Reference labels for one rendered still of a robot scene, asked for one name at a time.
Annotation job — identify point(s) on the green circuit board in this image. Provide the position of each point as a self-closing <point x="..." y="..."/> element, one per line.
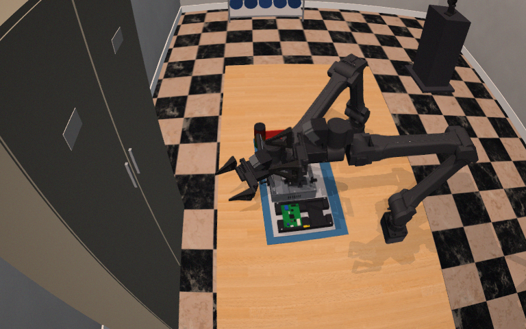
<point x="291" y="215"/>

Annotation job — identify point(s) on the red bin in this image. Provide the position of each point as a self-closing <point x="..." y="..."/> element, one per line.
<point x="272" y="133"/>

